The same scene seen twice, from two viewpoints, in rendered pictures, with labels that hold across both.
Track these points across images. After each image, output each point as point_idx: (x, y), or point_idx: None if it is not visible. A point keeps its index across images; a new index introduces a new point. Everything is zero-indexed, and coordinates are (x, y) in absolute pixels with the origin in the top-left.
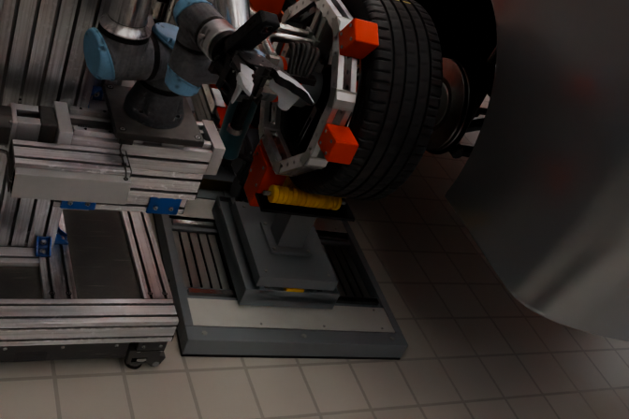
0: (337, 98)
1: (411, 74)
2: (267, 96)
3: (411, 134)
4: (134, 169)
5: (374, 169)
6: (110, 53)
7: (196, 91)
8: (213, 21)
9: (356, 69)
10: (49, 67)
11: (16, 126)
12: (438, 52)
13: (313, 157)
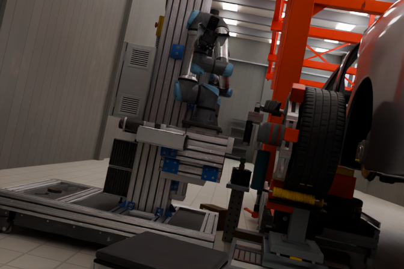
0: (287, 114)
1: (326, 102)
2: (264, 137)
3: (330, 128)
4: (192, 146)
5: (315, 151)
6: (180, 84)
7: (201, 70)
8: None
9: (298, 106)
10: (165, 115)
11: (145, 123)
12: (342, 98)
13: (282, 149)
